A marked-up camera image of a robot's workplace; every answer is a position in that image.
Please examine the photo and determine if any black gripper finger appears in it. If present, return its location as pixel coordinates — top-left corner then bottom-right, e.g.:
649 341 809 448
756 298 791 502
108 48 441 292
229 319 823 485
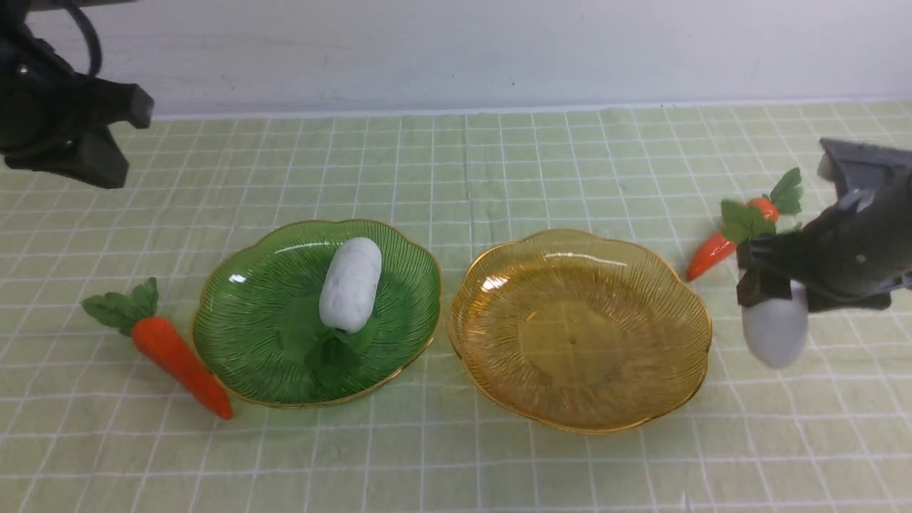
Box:
4 125 130 190
736 232 810 308
89 78 155 130
807 275 911 313

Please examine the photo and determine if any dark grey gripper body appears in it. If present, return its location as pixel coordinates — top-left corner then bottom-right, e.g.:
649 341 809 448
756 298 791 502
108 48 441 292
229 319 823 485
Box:
789 187 910 300

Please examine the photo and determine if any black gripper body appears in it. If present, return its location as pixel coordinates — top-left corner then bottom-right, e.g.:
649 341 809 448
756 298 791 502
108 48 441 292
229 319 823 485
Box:
1 1 97 158

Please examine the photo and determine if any white toy radish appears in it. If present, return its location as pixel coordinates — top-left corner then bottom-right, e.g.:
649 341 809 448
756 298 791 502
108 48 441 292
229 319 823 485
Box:
307 237 382 374
720 199 810 369

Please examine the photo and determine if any orange toy carrot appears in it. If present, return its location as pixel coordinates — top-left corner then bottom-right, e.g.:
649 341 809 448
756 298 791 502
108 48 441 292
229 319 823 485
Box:
686 167 802 281
81 276 234 421

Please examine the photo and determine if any amber ribbed plastic plate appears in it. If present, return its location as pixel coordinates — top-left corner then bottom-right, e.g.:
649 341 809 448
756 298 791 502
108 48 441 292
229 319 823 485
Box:
447 229 713 434

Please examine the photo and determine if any green ribbed plastic plate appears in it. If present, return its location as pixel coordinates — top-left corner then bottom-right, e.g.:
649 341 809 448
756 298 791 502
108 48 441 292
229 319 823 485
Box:
191 219 442 408

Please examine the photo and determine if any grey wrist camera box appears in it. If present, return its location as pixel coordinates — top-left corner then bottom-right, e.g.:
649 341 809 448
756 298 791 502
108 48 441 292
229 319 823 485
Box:
817 138 911 211

